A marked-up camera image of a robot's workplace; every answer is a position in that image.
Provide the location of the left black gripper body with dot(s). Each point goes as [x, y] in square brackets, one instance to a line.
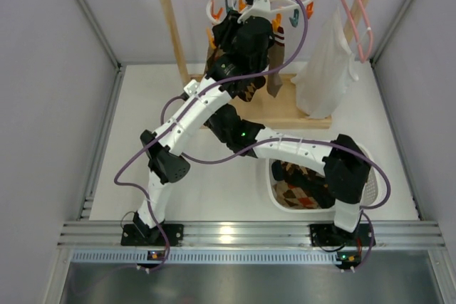
[222, 33]

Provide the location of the brown yellow argyle sock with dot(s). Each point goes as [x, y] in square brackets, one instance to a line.
[248, 92]
[310, 181]

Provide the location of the striped cuff brown sock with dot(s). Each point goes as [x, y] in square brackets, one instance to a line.
[276, 59]

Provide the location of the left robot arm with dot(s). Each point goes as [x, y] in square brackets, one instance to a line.
[245, 48]

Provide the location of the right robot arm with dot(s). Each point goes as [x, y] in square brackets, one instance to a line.
[329, 175]

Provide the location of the pink plastic hanger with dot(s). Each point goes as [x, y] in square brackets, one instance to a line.
[364, 42]

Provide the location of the white plastic bag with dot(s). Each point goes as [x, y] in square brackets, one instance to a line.
[323, 81]

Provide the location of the navy sock in basket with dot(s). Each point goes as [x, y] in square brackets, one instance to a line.
[277, 171]

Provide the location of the brown yellow argyle sock in basket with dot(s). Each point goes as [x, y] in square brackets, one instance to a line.
[310, 181]

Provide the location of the orange beige argyle sock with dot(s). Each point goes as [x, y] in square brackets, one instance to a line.
[294, 198]

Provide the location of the white plastic basket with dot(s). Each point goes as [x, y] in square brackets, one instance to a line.
[371, 193]

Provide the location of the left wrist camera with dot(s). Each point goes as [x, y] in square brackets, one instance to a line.
[255, 8]

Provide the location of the aluminium mounting rail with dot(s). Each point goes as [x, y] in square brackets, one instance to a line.
[280, 243]

